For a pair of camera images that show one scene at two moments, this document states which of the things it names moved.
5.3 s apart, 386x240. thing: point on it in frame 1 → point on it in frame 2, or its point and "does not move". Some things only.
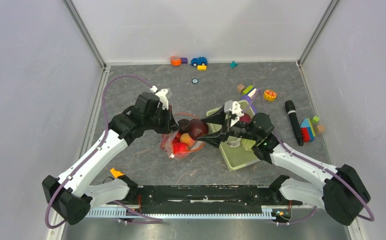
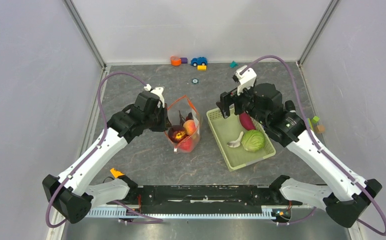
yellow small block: x=201 y=67 does not move
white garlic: x=234 y=143 does not move
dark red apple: x=197 y=128 → x=176 y=133
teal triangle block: x=233 y=64 does not move
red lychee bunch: x=167 y=140 → x=182 y=120
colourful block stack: x=309 y=127 does not move
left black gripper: x=170 y=125 does not move
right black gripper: x=215 y=139 → x=231 y=97
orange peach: x=185 y=137 → x=190 y=126
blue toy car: x=199 y=61 does not move
